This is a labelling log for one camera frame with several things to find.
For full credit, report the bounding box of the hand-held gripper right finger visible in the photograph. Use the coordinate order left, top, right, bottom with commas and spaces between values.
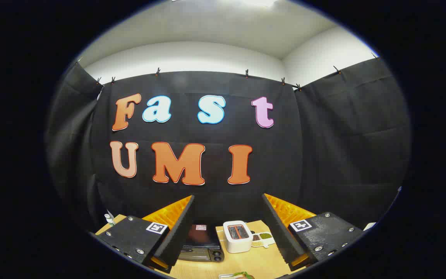
262, 193, 364, 272

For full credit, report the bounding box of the black toaster oven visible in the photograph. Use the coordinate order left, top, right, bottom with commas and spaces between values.
177, 222, 225, 263

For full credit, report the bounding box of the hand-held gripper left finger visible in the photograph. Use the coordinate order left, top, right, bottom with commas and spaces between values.
90, 195, 196, 274

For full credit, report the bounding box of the white divided bean dish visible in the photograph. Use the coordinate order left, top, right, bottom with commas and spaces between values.
250, 231, 276, 248

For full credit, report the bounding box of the row of small backdrop clips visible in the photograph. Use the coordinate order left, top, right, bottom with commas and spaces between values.
77, 52, 380, 92

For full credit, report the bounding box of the white pop-up toaster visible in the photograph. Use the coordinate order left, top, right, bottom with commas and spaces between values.
223, 220, 253, 254

